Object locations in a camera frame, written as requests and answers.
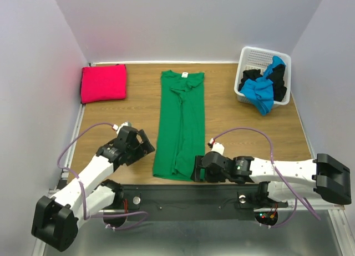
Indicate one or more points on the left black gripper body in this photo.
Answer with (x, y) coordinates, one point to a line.
(135, 152)

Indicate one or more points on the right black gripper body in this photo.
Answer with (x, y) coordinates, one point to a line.
(197, 168)

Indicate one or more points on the green t shirt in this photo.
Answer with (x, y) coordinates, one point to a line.
(181, 135)

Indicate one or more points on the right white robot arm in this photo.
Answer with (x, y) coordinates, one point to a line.
(274, 183)

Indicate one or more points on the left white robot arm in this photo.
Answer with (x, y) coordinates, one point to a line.
(91, 191)

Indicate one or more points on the folded pink t shirt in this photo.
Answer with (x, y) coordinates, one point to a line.
(103, 83)

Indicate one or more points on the blue t shirt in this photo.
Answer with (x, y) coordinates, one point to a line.
(260, 91)

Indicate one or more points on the black t shirt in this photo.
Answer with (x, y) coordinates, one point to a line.
(276, 76)

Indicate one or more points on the white plastic laundry basket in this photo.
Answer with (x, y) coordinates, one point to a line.
(258, 58)

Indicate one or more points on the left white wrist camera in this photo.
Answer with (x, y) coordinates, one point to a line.
(117, 128)

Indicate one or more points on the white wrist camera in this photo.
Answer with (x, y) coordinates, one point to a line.
(216, 146)
(117, 128)

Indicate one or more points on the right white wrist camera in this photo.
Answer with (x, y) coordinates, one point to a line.
(216, 146)

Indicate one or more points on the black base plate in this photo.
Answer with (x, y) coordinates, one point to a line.
(185, 202)

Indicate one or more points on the aluminium frame rail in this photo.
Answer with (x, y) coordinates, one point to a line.
(69, 145)

